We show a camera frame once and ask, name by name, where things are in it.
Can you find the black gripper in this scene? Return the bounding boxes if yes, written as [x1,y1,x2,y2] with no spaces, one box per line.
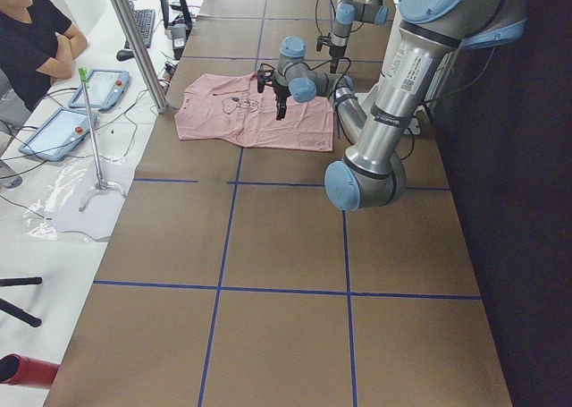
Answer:
[329,51,341,73]
[273,79,290,121]

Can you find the pink Snoopy T-shirt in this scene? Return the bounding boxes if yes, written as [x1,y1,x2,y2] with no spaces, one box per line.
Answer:
[174,73,334,152]

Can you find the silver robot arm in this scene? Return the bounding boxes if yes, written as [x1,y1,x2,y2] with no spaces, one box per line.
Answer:
[327,0,389,73]
[257,0,526,210]

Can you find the black keyboard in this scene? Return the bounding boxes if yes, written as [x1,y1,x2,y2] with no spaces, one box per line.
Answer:
[131,9,156,48]

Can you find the black computer mouse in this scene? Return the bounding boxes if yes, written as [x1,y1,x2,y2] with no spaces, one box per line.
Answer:
[115,49,134,62]

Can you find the far blue teach pendant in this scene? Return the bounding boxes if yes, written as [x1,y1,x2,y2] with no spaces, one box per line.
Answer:
[67,68,130,113]

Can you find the blue teach pendant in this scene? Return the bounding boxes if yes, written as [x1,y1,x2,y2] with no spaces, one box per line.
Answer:
[67,68,130,113]
[19,107,90,162]

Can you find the metal stand with green top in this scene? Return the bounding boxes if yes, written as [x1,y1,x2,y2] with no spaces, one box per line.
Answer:
[79,67,127,212]

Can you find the clear plastic sheet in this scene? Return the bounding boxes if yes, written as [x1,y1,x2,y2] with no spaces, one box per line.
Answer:
[24,158,135,242]

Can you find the near blue teach pendant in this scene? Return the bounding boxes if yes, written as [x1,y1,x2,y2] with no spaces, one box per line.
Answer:
[19,107,90,162]

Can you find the person in black shirt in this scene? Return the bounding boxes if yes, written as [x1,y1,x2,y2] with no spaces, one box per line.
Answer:
[1,0,88,111]

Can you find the black tripod legs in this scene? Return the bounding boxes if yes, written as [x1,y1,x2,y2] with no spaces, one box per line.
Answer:
[1,276,43,328]

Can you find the red cylinder object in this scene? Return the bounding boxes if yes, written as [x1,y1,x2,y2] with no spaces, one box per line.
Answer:
[1,353,59,389]

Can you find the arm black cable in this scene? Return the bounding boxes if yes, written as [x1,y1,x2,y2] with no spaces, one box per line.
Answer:
[314,0,354,75]
[258,55,358,140]

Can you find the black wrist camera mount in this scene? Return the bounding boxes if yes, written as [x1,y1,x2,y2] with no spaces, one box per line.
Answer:
[257,67,274,94]
[316,35,332,52]

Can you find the aluminium frame post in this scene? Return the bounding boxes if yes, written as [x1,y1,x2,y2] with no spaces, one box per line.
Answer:
[110,0,168,114]

